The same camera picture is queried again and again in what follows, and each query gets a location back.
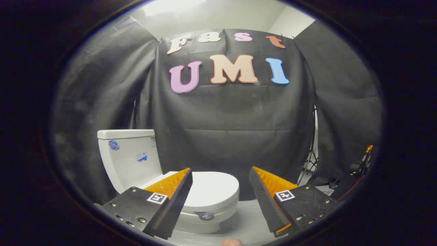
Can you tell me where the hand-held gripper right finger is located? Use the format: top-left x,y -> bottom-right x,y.
249,166 -> 342,238

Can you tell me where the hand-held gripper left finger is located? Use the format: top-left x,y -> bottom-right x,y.
102,167 -> 193,240

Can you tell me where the white toilet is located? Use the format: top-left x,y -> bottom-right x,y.
97,129 -> 239,235

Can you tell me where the white toilet tank lid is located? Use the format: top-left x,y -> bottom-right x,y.
97,129 -> 155,139

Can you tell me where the black tripod stand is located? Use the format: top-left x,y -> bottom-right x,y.
297,106 -> 320,187

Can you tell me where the black backdrop cloth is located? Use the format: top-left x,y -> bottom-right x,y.
51,15 -> 383,205

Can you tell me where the black and orange tool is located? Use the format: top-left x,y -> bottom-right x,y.
348,145 -> 374,178

